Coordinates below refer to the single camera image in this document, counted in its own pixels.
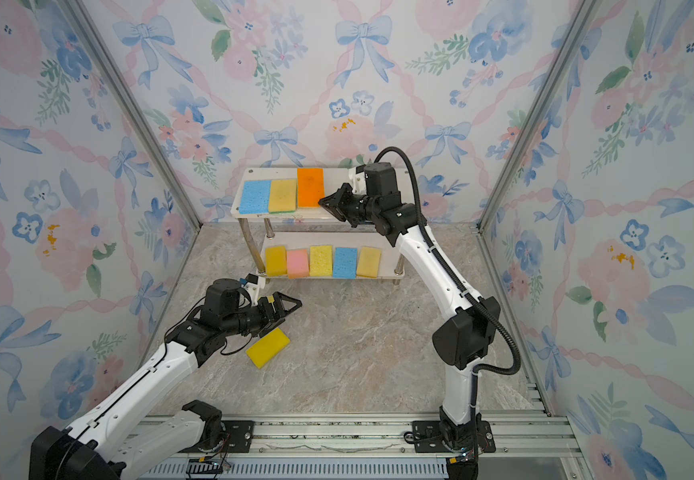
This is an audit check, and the orange sponge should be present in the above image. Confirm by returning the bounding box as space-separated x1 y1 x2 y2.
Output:
297 168 325 209

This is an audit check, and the left aluminium corner post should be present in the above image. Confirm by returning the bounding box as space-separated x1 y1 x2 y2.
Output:
58 0 204 230

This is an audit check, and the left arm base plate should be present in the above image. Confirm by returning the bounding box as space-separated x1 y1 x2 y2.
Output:
181 420 256 454

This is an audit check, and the blue sponge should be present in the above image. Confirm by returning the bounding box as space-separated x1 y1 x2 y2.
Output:
333 247 358 279
239 180 272 215

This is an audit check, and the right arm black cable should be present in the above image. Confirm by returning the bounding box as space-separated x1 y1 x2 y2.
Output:
373 146 523 469

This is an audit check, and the tan yellow sponge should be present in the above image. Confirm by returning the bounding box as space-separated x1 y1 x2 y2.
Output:
268 179 298 214

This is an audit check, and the white two-tier shelf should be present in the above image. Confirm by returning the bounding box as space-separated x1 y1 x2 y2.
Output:
231 167 405 283

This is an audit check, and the small tan sponge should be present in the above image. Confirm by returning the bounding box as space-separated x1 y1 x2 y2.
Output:
356 247 382 279

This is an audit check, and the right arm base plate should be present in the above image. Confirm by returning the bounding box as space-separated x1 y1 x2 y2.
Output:
403 420 497 454

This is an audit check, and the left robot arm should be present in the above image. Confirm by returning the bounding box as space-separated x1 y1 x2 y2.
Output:
28 274 303 479

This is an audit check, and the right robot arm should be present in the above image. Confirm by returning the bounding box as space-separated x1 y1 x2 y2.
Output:
319 162 499 451

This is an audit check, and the aluminium corner post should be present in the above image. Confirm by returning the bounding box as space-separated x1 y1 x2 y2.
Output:
58 0 204 230
477 0 600 232

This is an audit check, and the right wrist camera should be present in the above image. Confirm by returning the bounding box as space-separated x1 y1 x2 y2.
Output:
348 165 366 195

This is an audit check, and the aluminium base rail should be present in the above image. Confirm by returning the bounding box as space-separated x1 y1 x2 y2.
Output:
133 408 591 479

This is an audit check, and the yellow porous sponge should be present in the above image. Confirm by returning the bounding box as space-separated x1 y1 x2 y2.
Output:
310 245 334 277

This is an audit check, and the pink sponge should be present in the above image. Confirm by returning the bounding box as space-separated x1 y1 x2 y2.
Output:
286 249 310 279

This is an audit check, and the right aluminium corner post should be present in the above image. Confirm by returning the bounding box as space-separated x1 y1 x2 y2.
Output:
477 0 600 232

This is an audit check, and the bright yellow sponge left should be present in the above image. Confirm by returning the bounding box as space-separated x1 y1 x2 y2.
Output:
246 328 290 369

